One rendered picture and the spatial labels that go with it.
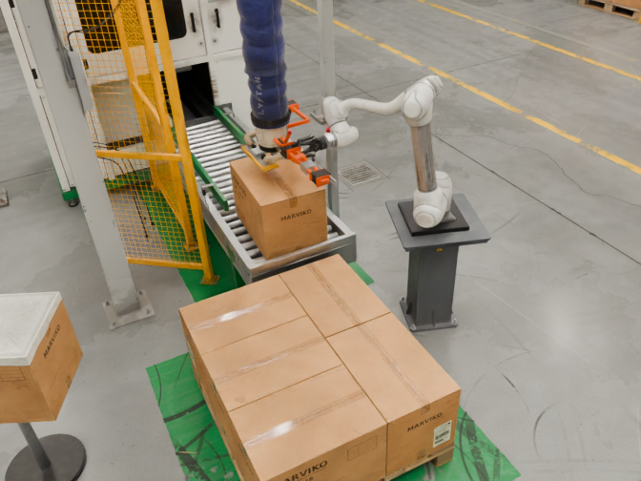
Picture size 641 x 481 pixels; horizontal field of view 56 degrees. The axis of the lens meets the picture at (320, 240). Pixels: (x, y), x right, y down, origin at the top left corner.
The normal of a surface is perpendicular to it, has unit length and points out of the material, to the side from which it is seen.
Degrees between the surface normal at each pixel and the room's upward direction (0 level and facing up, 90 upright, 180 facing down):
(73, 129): 90
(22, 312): 0
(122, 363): 0
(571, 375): 0
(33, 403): 90
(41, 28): 90
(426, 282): 90
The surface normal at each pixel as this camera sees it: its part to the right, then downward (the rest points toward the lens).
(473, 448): -0.04, -0.81
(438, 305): 0.13, 0.57
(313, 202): 0.41, 0.52
